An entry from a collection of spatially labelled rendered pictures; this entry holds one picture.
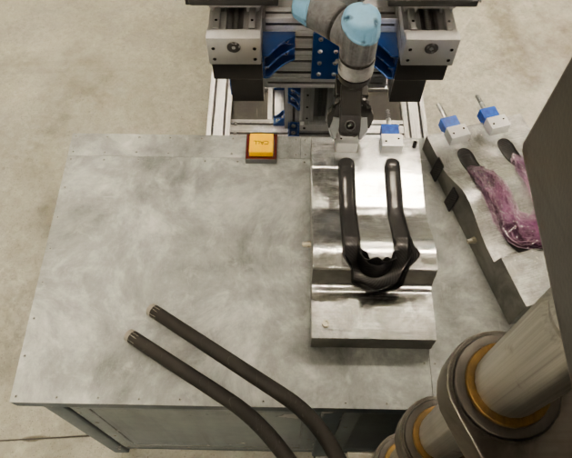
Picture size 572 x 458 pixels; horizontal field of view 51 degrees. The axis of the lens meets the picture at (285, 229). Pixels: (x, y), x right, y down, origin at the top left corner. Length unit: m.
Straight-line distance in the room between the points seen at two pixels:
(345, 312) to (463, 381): 0.76
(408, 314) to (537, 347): 0.89
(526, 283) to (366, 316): 0.34
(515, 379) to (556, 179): 0.22
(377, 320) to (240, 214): 0.43
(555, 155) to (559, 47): 2.92
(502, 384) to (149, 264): 1.05
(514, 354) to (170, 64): 2.59
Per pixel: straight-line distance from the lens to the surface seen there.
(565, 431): 0.59
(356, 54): 1.24
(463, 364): 0.57
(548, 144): 0.31
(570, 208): 0.29
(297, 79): 1.84
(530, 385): 0.48
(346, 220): 1.37
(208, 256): 1.43
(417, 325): 1.31
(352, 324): 1.29
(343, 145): 1.45
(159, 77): 2.89
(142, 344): 1.33
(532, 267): 1.38
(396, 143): 1.47
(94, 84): 2.93
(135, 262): 1.45
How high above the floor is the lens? 2.07
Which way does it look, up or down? 61 degrees down
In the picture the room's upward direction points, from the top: straight up
